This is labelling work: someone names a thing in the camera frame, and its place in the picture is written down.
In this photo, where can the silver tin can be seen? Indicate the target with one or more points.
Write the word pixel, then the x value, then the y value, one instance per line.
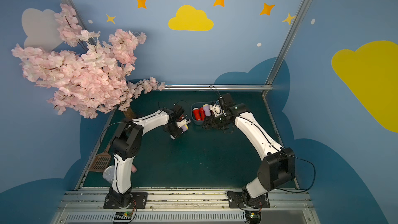
pixel 109 174

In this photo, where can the brown litter scoop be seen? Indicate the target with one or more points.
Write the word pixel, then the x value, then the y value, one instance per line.
pixel 101 161

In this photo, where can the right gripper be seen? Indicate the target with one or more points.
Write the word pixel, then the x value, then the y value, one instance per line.
pixel 214 122

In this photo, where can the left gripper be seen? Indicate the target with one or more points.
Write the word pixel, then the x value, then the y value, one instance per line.
pixel 173 129

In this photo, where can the purple pink spatula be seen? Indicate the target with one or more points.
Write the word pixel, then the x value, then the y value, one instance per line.
pixel 133 169

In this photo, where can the pink cherry blossom tree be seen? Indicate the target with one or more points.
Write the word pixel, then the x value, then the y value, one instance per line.
pixel 93 82

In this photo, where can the clear blue storage box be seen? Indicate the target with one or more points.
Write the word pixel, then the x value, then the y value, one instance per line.
pixel 199 105

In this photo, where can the purple flashlight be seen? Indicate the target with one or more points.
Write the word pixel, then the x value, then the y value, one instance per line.
pixel 184 128
pixel 206 109

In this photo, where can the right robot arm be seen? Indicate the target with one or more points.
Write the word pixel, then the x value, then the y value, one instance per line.
pixel 277 163

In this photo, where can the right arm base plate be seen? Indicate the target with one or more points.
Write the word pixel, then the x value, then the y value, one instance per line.
pixel 243 200

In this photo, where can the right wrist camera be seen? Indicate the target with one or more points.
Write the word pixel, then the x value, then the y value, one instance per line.
pixel 216 109

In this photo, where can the red flashlight white head top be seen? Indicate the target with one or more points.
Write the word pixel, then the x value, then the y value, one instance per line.
pixel 196 114

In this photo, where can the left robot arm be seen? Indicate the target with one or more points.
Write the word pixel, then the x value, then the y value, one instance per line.
pixel 126 144

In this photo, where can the large red flashlight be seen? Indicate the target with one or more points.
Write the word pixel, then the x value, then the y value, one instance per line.
pixel 202 114

